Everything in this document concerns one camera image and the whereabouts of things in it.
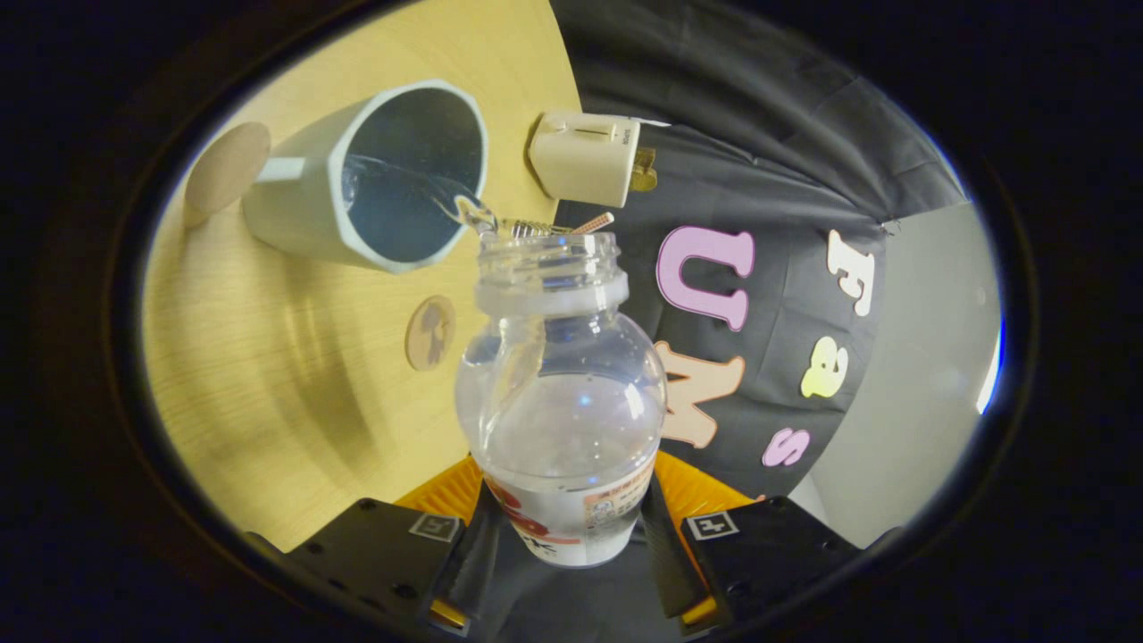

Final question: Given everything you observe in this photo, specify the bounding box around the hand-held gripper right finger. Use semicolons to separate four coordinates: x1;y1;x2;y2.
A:
641;449;865;626

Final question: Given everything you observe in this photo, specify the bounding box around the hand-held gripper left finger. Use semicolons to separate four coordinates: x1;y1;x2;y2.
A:
246;454;503;637

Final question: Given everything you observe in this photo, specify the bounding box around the round wooden coaster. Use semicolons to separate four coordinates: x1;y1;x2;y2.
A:
405;295;457;372

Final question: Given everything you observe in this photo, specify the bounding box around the clear juice bottle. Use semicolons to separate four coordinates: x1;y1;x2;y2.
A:
454;230;669;569

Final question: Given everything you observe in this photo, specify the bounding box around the pale blue cup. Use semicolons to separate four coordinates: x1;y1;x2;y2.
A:
183;79;490;275

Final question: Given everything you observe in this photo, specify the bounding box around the wooden table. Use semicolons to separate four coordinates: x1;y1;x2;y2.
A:
143;0;583;553

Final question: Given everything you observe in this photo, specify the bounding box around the black backdrop cloth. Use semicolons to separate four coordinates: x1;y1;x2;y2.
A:
464;0;970;639

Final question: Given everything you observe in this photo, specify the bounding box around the white toaster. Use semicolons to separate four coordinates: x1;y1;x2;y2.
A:
528;110;644;209

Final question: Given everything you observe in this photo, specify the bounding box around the wire mesh basket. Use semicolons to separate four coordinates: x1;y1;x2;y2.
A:
500;217;572;238

